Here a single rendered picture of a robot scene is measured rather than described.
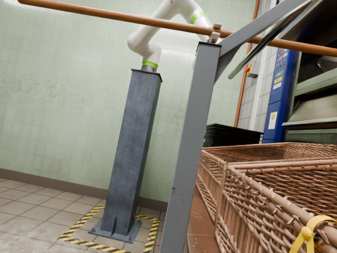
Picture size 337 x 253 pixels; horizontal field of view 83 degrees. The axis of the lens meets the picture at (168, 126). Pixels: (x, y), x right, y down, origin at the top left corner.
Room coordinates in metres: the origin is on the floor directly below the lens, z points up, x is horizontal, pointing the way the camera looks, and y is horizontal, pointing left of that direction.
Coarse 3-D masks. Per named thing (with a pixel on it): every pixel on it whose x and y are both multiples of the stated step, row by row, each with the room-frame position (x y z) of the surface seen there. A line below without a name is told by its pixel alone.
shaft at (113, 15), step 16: (32, 0) 0.73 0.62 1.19; (48, 0) 0.73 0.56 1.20; (96, 16) 0.74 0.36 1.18; (112, 16) 0.73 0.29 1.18; (128, 16) 0.72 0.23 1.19; (144, 16) 0.72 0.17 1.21; (192, 32) 0.73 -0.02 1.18; (208, 32) 0.71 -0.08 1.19; (224, 32) 0.71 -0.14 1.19; (288, 48) 0.71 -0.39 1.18; (304, 48) 0.70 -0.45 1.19; (320, 48) 0.70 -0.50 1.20
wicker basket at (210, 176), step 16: (256, 144) 1.00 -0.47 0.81; (272, 144) 0.99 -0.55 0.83; (288, 144) 0.98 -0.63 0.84; (304, 144) 0.87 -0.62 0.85; (320, 144) 0.78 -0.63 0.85; (208, 160) 0.69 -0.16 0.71; (240, 160) 1.00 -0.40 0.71; (256, 160) 1.00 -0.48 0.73; (272, 160) 0.47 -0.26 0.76; (288, 160) 0.46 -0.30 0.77; (304, 160) 0.46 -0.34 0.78; (208, 176) 0.64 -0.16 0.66; (208, 192) 0.59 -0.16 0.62; (208, 208) 0.55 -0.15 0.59; (320, 208) 0.46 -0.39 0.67
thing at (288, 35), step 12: (324, 0) 0.71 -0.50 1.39; (336, 0) 0.69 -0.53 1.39; (312, 12) 0.78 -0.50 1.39; (324, 12) 0.76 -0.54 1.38; (336, 12) 0.74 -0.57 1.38; (300, 24) 0.86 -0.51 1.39; (312, 24) 0.84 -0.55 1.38; (324, 24) 0.81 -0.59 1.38; (336, 24) 0.79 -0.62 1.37; (288, 36) 0.96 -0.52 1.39; (300, 36) 0.93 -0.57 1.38; (312, 36) 0.91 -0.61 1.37; (324, 36) 0.88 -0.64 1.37; (336, 36) 0.85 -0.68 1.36
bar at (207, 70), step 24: (288, 0) 0.35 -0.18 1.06; (312, 0) 0.43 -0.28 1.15; (264, 24) 0.35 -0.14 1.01; (288, 24) 0.53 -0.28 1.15; (216, 48) 0.34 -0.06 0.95; (216, 72) 0.36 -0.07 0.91; (192, 96) 0.34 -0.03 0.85; (192, 120) 0.34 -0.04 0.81; (192, 144) 0.34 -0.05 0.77; (192, 168) 0.34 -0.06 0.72; (192, 192) 0.34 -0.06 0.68; (168, 216) 0.34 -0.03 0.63; (168, 240) 0.34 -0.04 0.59
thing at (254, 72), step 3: (252, 63) 1.60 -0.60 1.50; (255, 63) 1.59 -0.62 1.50; (258, 63) 1.59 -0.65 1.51; (249, 66) 1.65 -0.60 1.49; (252, 66) 1.59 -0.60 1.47; (255, 66) 1.59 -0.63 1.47; (258, 66) 1.59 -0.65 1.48; (252, 69) 1.59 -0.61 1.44; (255, 69) 1.59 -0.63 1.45; (258, 69) 1.59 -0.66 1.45; (249, 72) 1.62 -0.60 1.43; (252, 72) 1.59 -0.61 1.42; (255, 72) 1.59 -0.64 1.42; (258, 72) 1.59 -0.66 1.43; (249, 75) 1.65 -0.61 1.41; (252, 75) 1.63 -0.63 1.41; (255, 75) 1.62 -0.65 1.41
